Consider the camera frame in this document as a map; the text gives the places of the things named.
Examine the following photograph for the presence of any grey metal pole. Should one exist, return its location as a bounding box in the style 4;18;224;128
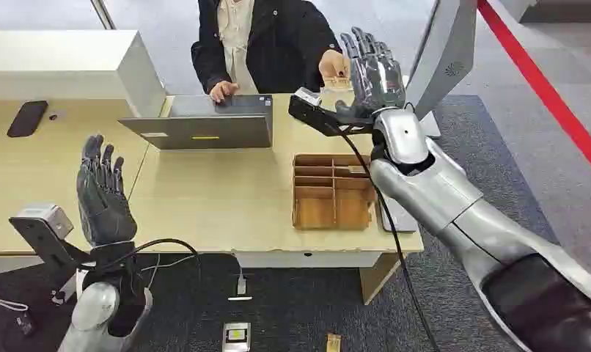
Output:
89;0;117;31

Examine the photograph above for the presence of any pale card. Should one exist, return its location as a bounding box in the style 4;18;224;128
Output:
321;75;353;94

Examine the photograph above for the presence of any person's right hand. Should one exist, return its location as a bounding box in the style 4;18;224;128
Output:
208;81;240;104

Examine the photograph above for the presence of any grey flat tablet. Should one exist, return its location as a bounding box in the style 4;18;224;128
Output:
376;193;420;235

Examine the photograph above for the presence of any grey monitor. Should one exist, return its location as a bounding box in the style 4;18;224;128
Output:
404;0;480;140

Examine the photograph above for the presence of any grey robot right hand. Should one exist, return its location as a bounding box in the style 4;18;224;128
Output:
334;26;407;123

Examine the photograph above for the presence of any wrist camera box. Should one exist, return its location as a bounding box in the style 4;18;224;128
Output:
287;87;375;137
9;204;90;274

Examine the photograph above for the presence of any white box shelf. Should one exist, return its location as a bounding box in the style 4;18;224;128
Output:
0;29;168;119

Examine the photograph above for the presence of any grey laptop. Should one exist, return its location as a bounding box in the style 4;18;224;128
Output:
117;93;275;151

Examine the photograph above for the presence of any wooden card box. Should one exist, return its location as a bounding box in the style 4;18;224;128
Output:
291;153;377;232

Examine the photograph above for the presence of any white cable with plug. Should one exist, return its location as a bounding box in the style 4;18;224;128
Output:
226;254;254;303

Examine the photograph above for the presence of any black cable of left camera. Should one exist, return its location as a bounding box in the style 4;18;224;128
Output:
89;238;202;284

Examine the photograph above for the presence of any black cable of camera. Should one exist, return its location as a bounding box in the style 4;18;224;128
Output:
338;130;440;352
89;238;202;284

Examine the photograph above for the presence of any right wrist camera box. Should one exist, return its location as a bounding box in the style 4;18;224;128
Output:
287;87;375;137

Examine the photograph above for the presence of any pale wooden desk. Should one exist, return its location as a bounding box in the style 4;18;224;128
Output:
0;89;426;307

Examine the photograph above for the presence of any person's left hand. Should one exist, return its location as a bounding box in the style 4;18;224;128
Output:
318;48;350;81

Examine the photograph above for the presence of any black smartphone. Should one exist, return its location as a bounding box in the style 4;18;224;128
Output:
6;100;49;139

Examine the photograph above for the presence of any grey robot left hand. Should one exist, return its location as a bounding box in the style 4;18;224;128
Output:
76;134;139;249

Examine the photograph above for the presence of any person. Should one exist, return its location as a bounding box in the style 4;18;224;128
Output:
190;0;350;105

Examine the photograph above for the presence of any small silver device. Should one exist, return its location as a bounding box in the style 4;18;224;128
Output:
221;321;252;352

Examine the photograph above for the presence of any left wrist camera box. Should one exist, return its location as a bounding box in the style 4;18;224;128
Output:
9;204;90;274

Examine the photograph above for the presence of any red barrier tape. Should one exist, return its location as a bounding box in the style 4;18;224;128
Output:
476;0;591;185

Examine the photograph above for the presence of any white lanyard with tag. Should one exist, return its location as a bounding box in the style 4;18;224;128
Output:
0;295;36;337

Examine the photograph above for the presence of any black cable of right camera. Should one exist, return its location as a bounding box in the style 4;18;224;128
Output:
338;130;440;352

